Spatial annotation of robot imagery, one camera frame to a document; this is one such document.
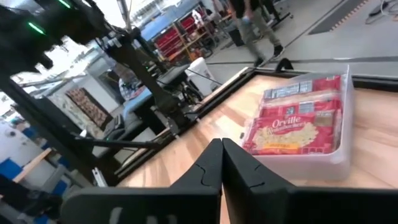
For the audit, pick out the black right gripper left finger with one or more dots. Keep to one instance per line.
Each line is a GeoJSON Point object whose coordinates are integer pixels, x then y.
{"type": "Point", "coordinates": [155, 205]}

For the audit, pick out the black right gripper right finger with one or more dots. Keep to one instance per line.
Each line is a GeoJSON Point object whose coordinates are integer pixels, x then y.
{"type": "Point", "coordinates": [311, 205]}

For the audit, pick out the red Orville popcorn bag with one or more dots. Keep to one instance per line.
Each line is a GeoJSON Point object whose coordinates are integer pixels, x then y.
{"type": "Point", "coordinates": [289, 137]}
{"type": "Point", "coordinates": [326, 83]}
{"type": "Point", "coordinates": [298, 107]}

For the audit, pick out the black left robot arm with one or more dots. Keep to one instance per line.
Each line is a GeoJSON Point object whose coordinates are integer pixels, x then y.
{"type": "Point", "coordinates": [71, 21]}

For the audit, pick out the clear plastic bin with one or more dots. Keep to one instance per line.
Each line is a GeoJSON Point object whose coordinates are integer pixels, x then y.
{"type": "Point", "coordinates": [311, 168]}

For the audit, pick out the brown patterned board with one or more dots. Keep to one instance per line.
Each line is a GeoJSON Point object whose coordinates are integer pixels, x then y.
{"type": "Point", "coordinates": [88, 107]}

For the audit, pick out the wooden plank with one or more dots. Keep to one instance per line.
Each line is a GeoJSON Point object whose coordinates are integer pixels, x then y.
{"type": "Point", "coordinates": [31, 165]}

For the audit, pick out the white plastic container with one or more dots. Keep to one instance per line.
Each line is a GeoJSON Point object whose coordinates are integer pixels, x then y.
{"type": "Point", "coordinates": [200, 77]}

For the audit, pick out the blue box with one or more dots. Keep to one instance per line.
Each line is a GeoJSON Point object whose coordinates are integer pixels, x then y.
{"type": "Point", "coordinates": [9, 169]}

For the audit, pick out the shelf with red bins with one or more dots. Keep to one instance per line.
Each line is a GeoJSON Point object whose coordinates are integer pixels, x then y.
{"type": "Point", "coordinates": [169, 39]}

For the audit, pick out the person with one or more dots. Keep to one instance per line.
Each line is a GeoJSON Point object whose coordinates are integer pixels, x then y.
{"type": "Point", "coordinates": [248, 28]}

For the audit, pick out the black mat yellow hazard stripes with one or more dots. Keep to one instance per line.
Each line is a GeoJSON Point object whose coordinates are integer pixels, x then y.
{"type": "Point", "coordinates": [335, 17]}

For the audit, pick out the black aluminium rig frame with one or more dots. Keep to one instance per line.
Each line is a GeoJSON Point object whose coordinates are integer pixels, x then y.
{"type": "Point", "coordinates": [46, 124]}

